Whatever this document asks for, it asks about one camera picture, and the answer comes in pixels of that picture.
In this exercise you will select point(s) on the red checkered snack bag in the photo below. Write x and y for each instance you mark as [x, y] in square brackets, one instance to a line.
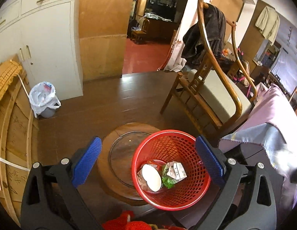
[142, 182]

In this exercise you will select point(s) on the green tissue pack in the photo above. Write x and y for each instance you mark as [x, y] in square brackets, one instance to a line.
[168, 182]

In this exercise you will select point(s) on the white wardrobe cabinet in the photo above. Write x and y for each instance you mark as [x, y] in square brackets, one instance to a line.
[44, 35]

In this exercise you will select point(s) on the round wooden stool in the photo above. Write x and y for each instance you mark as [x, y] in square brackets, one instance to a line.
[115, 160]

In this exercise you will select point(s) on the beige hanging jacket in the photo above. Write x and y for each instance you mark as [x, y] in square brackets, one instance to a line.
[268, 23]

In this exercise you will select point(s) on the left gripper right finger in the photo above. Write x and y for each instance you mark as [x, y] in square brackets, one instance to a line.
[245, 199]

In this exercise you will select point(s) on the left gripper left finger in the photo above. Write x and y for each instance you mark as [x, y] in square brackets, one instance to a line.
[51, 199]

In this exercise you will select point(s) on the wooden armchair with cushion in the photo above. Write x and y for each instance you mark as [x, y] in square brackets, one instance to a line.
[213, 103]

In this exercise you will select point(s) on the purple printed bedsheet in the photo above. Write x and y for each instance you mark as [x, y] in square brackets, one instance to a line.
[272, 125]

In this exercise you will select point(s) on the red plastic mesh basket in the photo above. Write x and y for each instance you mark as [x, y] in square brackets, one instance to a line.
[163, 147]

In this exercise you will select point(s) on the white paper cup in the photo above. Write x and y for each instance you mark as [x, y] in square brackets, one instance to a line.
[152, 177]

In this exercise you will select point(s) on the bin with white bag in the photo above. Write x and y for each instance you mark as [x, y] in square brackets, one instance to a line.
[43, 100]

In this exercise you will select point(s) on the white green medicine box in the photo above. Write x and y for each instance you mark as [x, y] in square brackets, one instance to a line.
[175, 170]

